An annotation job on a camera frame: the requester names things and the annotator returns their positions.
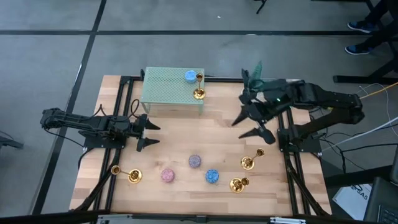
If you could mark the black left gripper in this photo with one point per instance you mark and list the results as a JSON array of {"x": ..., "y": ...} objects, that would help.
[{"x": 136, "y": 129}]

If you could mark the dark blue ball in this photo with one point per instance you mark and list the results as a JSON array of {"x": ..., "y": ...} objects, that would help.
[{"x": 212, "y": 176}]

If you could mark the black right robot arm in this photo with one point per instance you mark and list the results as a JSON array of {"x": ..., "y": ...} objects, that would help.
[{"x": 329, "y": 96}]

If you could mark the silver metal bracket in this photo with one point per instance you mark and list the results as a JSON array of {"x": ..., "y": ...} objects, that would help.
[
  {"x": 287, "y": 221},
  {"x": 115, "y": 217}
]

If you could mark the short gold candlestick holder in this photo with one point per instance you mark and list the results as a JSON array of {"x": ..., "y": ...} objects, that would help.
[{"x": 237, "y": 184}]

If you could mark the black desk leg frame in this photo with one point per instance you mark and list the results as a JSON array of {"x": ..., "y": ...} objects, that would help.
[
  {"x": 357, "y": 79},
  {"x": 357, "y": 177}
]

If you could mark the snake plant in white pot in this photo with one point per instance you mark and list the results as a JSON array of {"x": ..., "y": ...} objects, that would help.
[{"x": 257, "y": 70}]

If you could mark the pink ball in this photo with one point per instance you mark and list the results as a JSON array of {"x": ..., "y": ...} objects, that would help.
[{"x": 167, "y": 175}]

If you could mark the person's leg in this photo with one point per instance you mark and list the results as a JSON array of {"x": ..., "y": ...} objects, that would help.
[
  {"x": 381, "y": 11},
  {"x": 384, "y": 34}
]

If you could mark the black laptop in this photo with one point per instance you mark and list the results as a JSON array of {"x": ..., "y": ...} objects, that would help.
[{"x": 382, "y": 202}]

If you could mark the person's foot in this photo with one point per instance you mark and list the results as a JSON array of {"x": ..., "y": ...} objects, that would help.
[
  {"x": 356, "y": 49},
  {"x": 360, "y": 26}
]

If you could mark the black aluminium frame rail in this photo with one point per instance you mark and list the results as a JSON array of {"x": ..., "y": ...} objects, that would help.
[
  {"x": 224, "y": 80},
  {"x": 174, "y": 218},
  {"x": 291, "y": 193},
  {"x": 109, "y": 199}
]

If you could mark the black chair base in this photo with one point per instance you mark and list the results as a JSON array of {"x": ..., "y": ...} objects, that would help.
[{"x": 11, "y": 143}]

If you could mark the mint green mesh shelf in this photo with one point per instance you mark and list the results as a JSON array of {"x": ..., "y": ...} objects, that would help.
[{"x": 164, "y": 87}]

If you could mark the white printed box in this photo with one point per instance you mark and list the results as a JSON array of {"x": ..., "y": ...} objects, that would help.
[{"x": 351, "y": 202}]

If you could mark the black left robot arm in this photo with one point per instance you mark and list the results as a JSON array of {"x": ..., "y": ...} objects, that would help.
[{"x": 77, "y": 119}]

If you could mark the purple ball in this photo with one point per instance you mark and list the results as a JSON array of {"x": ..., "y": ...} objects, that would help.
[{"x": 194, "y": 161}]

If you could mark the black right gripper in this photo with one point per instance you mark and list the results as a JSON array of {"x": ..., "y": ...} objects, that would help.
[{"x": 273, "y": 96}]

